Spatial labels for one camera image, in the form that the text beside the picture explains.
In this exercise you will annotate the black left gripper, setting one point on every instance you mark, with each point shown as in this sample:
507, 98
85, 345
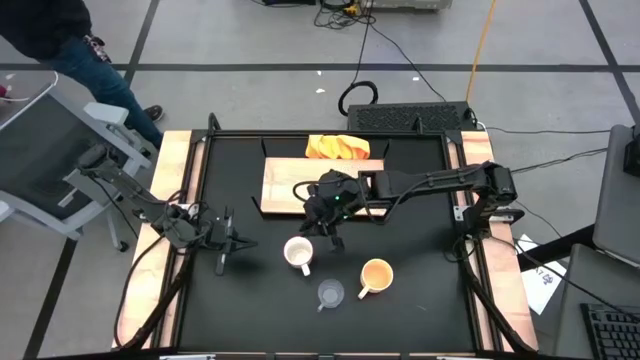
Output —
212, 235

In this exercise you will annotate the black perforated computer case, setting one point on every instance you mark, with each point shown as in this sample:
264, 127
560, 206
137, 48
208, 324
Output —
410, 117

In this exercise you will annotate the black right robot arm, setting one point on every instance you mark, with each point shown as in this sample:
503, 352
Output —
430, 182

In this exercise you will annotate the clear plastic footed mug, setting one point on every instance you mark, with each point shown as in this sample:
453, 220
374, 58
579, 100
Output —
330, 295

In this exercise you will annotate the wooden shelf with black legs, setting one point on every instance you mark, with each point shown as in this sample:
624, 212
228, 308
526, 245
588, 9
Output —
280, 190

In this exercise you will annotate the grey white patterned mug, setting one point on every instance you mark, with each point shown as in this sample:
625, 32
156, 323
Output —
298, 252

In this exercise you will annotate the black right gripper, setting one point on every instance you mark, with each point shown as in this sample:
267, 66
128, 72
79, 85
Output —
330, 197

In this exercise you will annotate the grey desk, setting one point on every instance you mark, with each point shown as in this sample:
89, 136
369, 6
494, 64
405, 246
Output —
590, 280
617, 210

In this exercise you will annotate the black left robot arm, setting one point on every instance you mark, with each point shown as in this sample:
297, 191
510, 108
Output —
125, 187

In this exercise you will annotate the grey office chair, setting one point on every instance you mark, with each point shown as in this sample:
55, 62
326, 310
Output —
45, 150

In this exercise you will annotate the black box device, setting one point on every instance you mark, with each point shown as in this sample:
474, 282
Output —
632, 155

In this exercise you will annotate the peach ceramic mug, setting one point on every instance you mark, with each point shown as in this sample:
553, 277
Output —
376, 276

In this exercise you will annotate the person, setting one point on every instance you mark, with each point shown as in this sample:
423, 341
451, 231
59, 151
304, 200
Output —
65, 50

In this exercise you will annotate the grey box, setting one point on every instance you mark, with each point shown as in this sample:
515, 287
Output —
410, 4

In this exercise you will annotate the yellow orange cloth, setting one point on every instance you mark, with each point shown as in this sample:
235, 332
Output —
337, 147

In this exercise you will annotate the white paper sheet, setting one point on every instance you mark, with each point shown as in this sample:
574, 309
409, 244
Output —
542, 287

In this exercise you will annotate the wooden table side board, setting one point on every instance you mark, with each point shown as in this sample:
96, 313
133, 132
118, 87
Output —
150, 280
505, 270

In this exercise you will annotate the black keyboard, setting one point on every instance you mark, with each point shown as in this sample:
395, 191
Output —
612, 332

